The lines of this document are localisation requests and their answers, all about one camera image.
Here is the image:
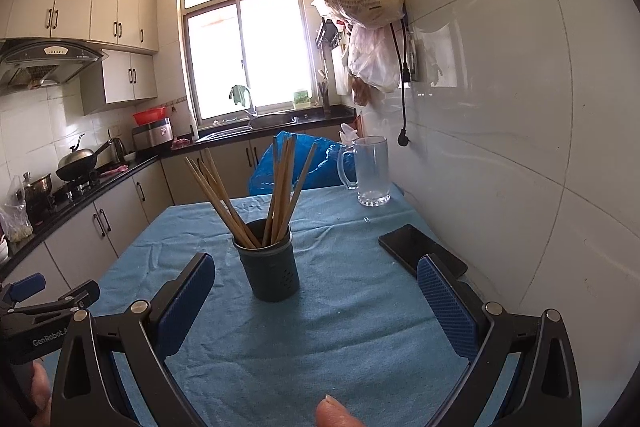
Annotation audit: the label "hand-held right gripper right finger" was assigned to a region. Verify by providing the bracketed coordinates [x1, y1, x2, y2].
[416, 253, 583, 427]

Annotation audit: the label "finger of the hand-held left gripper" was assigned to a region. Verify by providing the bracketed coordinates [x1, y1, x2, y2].
[27, 279, 101, 319]
[4, 273, 47, 304]

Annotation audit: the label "blue plastic bag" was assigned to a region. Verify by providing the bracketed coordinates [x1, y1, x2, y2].
[248, 131, 358, 198]

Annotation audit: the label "white wall power strip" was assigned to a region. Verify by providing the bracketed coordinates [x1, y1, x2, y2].
[406, 29, 422, 82]

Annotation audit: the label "beige lower kitchen cabinets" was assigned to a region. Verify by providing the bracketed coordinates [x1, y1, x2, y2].
[0, 132, 358, 298]

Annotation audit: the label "silver rice cooker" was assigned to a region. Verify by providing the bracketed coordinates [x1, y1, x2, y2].
[131, 118, 174, 151]

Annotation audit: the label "red plastic basin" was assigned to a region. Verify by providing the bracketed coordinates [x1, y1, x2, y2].
[132, 106, 168, 125]

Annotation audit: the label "dark grey utensil cup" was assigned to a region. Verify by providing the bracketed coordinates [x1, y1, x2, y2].
[232, 218, 301, 303]

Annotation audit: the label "brown hanging bag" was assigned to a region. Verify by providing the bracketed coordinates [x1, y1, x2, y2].
[351, 77, 374, 106]

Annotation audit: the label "hanging kitchen utensils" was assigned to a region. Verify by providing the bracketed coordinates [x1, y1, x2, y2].
[315, 18, 347, 54]

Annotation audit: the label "black smartphone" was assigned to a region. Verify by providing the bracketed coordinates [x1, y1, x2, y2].
[378, 224, 468, 280]

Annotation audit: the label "person's left hand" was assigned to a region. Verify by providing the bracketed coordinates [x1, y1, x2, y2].
[29, 361, 53, 426]

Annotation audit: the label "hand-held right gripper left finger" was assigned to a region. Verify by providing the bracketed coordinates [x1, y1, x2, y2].
[50, 252, 216, 427]

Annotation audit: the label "bunch of wooden chopsticks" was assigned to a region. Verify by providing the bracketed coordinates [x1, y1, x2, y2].
[185, 134, 319, 249]

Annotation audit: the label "person's right hand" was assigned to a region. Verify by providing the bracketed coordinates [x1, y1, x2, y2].
[315, 395, 367, 427]

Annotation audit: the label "light blue table cloth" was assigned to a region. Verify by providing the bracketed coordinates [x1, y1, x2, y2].
[40, 184, 526, 427]

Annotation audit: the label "black kitchen countertop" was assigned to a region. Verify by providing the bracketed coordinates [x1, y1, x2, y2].
[0, 104, 357, 270]

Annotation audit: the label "clear glass mug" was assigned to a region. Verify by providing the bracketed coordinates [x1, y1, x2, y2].
[336, 136, 392, 208]

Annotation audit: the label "steel cooking pot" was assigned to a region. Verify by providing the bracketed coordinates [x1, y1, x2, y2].
[22, 172, 54, 214]

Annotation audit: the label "black power cable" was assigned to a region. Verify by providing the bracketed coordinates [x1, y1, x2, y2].
[387, 19, 414, 148]

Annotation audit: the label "range hood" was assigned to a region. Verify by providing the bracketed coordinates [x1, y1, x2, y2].
[0, 38, 110, 96]

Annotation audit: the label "steel sink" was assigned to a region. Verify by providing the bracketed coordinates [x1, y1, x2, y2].
[247, 113, 297, 128]

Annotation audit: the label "kitchen window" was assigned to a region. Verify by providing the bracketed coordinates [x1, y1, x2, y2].
[176, 0, 321, 130]

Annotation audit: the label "clear hanging plastic bag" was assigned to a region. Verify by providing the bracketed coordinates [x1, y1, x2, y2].
[345, 24, 403, 95]

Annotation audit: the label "gas stove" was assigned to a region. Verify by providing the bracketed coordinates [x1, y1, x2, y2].
[50, 172, 102, 204]

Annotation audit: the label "black wok with lid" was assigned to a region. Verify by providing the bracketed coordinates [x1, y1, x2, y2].
[55, 133, 113, 182]

